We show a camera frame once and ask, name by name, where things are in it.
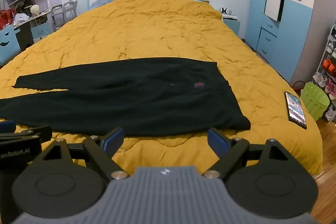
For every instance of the white headphones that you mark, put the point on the white headphones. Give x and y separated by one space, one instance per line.
225 11

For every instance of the red bag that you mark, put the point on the red bag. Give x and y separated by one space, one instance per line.
6 18

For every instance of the blue and white wardrobe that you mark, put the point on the blue and white wardrobe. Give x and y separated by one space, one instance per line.
296 29

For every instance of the yellow quilted blanket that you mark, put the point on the yellow quilted blanket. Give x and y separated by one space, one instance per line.
157 35

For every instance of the white round lamp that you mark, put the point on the white round lamp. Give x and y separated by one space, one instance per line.
35 9

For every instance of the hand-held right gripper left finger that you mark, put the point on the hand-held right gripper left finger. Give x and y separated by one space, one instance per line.
113 140

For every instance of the cluttered desk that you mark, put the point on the cluttered desk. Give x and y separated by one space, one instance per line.
39 27

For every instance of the blue and white nightstand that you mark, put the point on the blue and white nightstand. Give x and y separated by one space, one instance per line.
231 24

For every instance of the green plastic basket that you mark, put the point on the green plastic basket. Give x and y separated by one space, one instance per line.
315 100

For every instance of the black smartphone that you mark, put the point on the black smartphone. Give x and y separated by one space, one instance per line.
295 109

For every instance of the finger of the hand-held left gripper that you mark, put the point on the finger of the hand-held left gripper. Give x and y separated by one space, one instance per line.
36 132
7 126

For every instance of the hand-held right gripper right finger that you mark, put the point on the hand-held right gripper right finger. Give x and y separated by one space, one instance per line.
217 142

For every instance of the grey chair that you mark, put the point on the grey chair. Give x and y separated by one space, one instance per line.
64 12

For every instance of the black pants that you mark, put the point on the black pants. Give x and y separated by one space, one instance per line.
131 95

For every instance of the blue face-print box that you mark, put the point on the blue face-print box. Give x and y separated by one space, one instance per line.
9 43

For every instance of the grey shoe rack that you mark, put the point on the grey shoe rack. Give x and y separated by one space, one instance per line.
329 66

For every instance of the white plastic bag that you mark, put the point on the white plastic bag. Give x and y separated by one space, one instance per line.
21 18

